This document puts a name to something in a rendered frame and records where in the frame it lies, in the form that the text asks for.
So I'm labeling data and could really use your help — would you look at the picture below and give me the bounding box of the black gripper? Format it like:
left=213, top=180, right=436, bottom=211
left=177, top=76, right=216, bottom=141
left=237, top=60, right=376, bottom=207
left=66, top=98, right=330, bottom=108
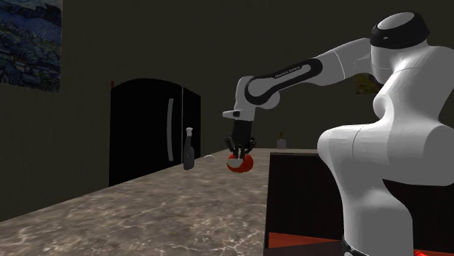
left=224, top=119, right=258, bottom=158

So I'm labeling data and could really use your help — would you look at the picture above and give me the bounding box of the red and white bowl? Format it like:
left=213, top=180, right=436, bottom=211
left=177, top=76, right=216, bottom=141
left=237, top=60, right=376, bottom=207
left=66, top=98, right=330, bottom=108
left=226, top=151, right=255, bottom=174

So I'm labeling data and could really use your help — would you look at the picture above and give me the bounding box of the dark grey spray bottle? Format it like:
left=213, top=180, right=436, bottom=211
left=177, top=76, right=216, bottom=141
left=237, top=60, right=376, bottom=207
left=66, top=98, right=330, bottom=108
left=183, top=127, right=196, bottom=171

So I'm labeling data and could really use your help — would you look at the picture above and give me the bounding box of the dark red robot stand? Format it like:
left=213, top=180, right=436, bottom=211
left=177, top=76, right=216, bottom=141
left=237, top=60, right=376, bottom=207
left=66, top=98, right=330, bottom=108
left=263, top=152, right=454, bottom=256

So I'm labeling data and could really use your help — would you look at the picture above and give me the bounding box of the black refrigerator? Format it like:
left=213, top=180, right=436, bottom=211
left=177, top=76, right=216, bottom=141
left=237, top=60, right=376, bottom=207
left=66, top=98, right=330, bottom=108
left=108, top=78, right=202, bottom=188

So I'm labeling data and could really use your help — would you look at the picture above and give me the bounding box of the blue landscape wall picture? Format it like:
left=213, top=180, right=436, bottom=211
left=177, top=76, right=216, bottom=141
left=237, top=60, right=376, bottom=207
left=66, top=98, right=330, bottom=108
left=0, top=0, right=63, bottom=95

